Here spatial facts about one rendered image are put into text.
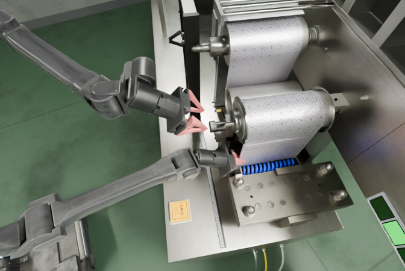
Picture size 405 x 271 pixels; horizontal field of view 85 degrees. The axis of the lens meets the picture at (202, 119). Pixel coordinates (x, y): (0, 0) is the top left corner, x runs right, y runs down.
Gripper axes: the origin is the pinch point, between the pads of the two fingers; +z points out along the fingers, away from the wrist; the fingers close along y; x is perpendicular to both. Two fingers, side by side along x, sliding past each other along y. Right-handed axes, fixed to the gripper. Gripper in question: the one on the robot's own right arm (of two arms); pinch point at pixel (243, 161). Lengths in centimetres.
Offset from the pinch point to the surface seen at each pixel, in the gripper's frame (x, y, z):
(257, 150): 8.6, 0.2, -0.8
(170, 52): -25, -85, -10
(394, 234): 24.4, 30.2, 20.7
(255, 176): -1.5, 5.2, 5.2
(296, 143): 16.0, 0.3, 10.7
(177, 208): -25.2, 8.9, -15.7
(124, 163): -130, -56, -13
